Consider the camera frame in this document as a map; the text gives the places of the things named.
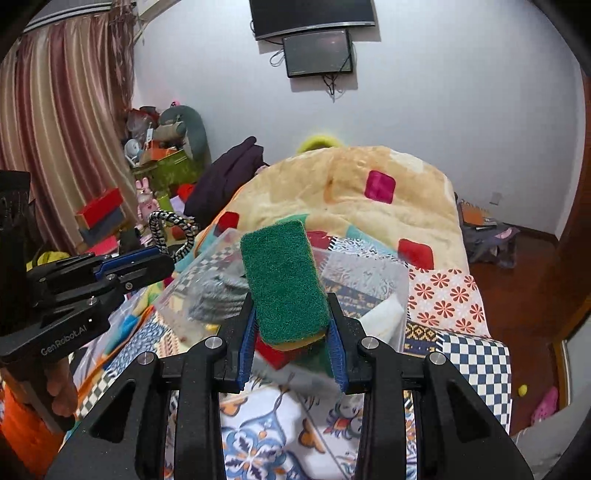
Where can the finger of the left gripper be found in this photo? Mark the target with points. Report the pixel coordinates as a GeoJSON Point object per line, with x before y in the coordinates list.
{"type": "Point", "coordinates": [67, 274]}
{"type": "Point", "coordinates": [137, 269]}

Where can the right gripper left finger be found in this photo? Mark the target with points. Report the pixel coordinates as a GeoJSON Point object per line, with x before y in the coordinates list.
{"type": "Point", "coordinates": [239, 335]}

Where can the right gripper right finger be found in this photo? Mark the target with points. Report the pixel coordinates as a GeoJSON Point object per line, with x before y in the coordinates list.
{"type": "Point", "coordinates": [349, 369]}

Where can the red soft cloth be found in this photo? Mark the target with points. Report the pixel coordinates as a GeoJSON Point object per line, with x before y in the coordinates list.
{"type": "Point", "coordinates": [276, 358]}

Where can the green yellow sponge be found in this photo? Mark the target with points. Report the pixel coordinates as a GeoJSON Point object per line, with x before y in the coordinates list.
{"type": "Point", "coordinates": [291, 306]}

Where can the grey knitted item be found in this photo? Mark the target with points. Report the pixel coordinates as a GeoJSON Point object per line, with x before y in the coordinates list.
{"type": "Point", "coordinates": [216, 297]}

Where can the person's left hand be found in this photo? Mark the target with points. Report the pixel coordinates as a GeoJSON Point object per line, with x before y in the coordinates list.
{"type": "Point", "coordinates": [61, 388]}

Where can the white embroidered cloth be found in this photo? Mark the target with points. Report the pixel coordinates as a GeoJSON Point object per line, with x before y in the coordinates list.
{"type": "Point", "coordinates": [387, 322]}

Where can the red box stack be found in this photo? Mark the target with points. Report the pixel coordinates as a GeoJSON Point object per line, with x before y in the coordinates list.
{"type": "Point", "coordinates": [99, 219]}

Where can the pink rabbit figurine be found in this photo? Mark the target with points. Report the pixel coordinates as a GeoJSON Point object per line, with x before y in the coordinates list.
{"type": "Point", "coordinates": [146, 203]}

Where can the colourful patterned tablecloth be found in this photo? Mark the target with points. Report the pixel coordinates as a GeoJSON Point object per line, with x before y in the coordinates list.
{"type": "Point", "coordinates": [123, 436]}

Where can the green cardboard box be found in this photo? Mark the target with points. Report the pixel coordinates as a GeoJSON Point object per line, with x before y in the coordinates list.
{"type": "Point", "coordinates": [175, 169]}

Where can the dark purple garment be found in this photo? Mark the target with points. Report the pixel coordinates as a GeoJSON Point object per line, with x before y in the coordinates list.
{"type": "Point", "coordinates": [222, 179]}

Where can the beige fleece blanket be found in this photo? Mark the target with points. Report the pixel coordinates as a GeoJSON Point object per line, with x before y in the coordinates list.
{"type": "Point", "coordinates": [401, 202]}

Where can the grey green plush toy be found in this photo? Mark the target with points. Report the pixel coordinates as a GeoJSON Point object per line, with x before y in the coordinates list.
{"type": "Point", "coordinates": [182, 123]}

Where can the small wall monitor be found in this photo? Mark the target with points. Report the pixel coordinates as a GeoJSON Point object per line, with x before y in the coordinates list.
{"type": "Point", "coordinates": [318, 53]}

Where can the large wall television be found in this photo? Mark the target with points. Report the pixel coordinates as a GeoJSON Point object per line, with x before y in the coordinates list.
{"type": "Point", "coordinates": [271, 18]}

